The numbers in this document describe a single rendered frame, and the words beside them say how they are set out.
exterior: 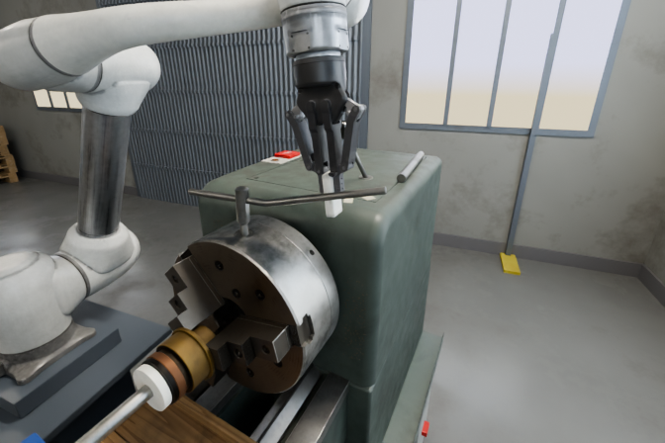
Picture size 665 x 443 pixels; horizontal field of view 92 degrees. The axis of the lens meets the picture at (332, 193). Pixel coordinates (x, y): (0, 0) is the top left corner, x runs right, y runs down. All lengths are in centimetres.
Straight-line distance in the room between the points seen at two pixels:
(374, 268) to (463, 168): 244
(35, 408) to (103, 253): 38
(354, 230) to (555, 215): 272
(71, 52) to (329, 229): 53
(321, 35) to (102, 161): 70
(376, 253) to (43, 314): 85
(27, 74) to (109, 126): 21
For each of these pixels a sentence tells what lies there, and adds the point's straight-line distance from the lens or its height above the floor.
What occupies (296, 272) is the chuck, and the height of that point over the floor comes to 119.
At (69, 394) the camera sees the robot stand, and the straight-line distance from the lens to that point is 115.
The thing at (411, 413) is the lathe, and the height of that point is 54.
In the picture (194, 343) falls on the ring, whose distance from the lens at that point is 57.
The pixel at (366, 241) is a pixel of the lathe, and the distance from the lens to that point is 58.
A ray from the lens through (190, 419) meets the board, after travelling 78.
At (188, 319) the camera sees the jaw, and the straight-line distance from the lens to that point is 60.
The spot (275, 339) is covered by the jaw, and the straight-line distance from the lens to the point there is 53.
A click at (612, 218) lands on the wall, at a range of 332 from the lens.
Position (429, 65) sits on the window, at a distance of 289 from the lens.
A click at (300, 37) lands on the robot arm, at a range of 46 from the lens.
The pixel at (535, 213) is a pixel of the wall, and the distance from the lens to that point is 317.
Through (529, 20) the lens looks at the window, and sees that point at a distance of 294.
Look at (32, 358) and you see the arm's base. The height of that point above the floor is 83.
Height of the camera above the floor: 149
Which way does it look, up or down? 20 degrees down
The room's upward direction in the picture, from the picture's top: straight up
